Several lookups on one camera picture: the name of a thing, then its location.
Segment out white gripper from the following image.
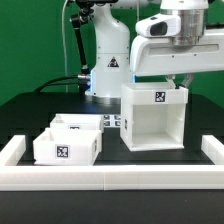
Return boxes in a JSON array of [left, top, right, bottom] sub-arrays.
[[130, 30, 224, 89]]

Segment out white drawer cabinet box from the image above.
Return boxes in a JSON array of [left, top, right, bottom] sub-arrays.
[[120, 82, 188, 151]]

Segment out white front drawer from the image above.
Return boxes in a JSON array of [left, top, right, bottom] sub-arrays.
[[33, 128, 102, 166]]

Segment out white drawer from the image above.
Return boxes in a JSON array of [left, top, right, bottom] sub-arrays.
[[33, 128, 102, 166], [50, 114, 104, 132]]

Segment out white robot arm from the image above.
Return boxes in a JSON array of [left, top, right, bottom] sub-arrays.
[[71, 0, 224, 103]]

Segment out white rear drawer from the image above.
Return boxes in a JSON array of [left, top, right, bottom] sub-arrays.
[[50, 114, 104, 132]]

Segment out paper sheet with markers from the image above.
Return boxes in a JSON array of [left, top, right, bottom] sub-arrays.
[[104, 114, 121, 128]]

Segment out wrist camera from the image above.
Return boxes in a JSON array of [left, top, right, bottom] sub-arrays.
[[135, 14, 181, 38]]

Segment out white U-shaped border frame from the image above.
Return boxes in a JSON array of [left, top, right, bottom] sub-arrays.
[[0, 135, 224, 191]]

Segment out grey thin cable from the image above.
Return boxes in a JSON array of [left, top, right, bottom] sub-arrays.
[[61, 0, 71, 94]]

